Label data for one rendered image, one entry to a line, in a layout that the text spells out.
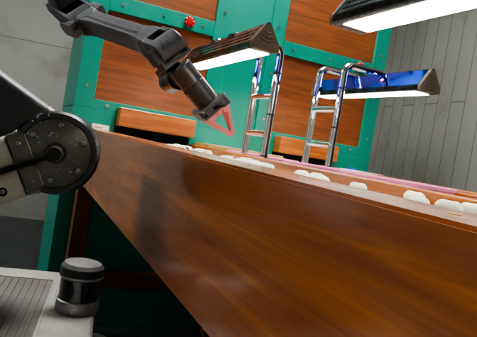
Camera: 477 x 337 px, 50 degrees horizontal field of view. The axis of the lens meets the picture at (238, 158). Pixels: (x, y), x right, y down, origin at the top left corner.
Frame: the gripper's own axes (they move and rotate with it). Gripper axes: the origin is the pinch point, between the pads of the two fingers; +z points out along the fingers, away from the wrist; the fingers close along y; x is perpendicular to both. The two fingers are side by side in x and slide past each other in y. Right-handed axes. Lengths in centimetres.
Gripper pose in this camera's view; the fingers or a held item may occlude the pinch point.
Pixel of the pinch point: (231, 132)
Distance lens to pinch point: 120.8
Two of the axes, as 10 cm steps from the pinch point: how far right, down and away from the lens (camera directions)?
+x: -7.1, 6.6, -2.5
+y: -3.9, -0.8, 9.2
